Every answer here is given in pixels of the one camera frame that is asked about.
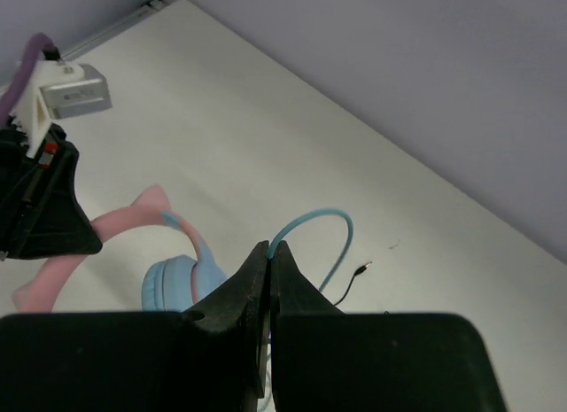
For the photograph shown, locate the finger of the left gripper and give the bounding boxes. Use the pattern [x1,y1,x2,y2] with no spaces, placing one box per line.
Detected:
[8,194,102,260]

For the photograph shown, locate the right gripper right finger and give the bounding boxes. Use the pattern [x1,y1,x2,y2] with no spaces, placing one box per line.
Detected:
[269,243,507,411]

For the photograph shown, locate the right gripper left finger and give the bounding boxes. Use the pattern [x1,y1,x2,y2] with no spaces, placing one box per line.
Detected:
[1,242,268,411]

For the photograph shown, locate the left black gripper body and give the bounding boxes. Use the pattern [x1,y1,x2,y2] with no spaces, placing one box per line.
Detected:
[1,124,78,257]

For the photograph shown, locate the pink blue cat-ear headphones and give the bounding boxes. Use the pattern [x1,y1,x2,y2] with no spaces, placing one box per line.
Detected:
[12,184,227,312]

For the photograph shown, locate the light blue headphone cable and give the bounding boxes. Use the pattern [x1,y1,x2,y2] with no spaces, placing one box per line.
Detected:
[264,206,355,404]

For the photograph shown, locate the thin black audio cable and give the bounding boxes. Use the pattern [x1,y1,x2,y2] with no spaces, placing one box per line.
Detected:
[331,260,374,307]

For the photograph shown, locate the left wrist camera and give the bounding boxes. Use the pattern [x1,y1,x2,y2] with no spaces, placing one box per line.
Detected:
[14,61,113,159]

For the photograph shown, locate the aluminium rail frame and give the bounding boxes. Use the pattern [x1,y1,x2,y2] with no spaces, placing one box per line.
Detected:
[61,0,176,60]

